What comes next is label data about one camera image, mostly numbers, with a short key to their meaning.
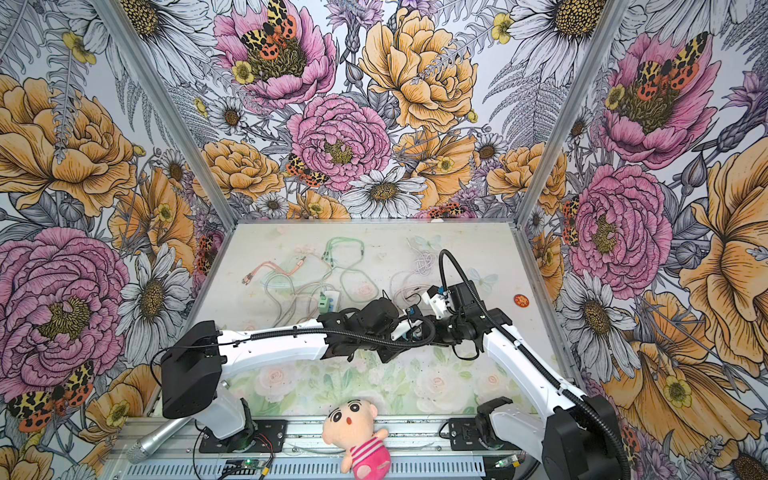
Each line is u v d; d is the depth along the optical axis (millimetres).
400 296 1018
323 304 911
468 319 635
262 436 730
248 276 1052
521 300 992
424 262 1076
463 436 741
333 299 965
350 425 688
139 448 689
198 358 494
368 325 627
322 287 1026
